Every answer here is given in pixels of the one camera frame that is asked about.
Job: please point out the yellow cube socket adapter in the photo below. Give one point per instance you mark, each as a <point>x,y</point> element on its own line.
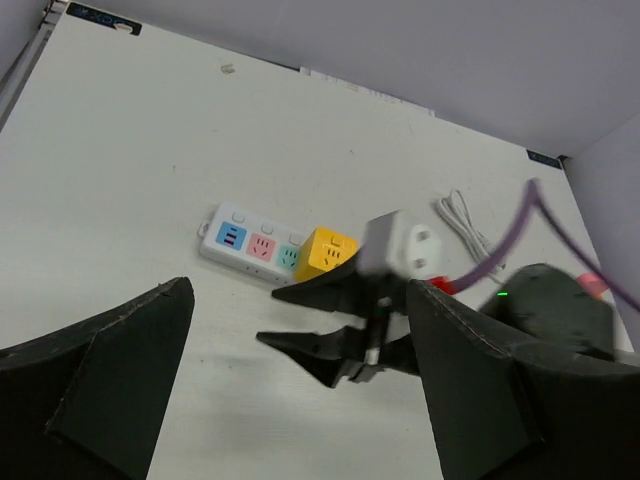
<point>324,250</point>

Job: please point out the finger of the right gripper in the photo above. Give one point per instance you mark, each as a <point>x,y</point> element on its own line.
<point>354,354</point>
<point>344,290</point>

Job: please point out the white multicolour power strip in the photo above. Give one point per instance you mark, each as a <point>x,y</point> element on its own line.
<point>251,243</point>

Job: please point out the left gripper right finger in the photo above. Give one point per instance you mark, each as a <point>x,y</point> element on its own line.
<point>505,405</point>

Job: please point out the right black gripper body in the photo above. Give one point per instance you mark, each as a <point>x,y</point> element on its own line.
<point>548,304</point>

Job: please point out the pink plug adapter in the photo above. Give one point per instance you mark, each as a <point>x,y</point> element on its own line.
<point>593,284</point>

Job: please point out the left blue corner label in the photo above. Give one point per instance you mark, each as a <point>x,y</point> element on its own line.
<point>103,18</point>

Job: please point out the blue corner label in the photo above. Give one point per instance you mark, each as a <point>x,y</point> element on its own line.
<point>544,159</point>
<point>103,18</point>

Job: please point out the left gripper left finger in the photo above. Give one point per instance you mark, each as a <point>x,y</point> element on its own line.
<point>88,401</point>

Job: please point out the right blue corner label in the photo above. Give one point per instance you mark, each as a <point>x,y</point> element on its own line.
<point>544,159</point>

